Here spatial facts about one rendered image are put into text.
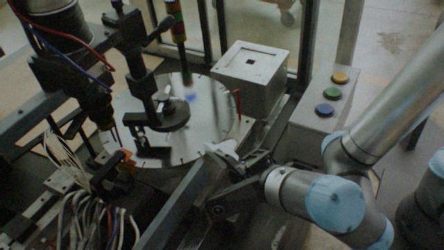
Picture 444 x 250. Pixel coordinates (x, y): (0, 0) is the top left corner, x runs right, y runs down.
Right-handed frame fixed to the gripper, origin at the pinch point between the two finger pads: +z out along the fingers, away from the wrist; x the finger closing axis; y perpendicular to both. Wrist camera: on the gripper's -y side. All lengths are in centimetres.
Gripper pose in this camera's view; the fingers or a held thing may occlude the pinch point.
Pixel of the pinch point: (215, 174)
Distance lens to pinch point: 78.9
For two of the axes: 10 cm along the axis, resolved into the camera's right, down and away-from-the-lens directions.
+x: -4.0, -8.8, -2.7
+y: 7.7, -4.8, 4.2
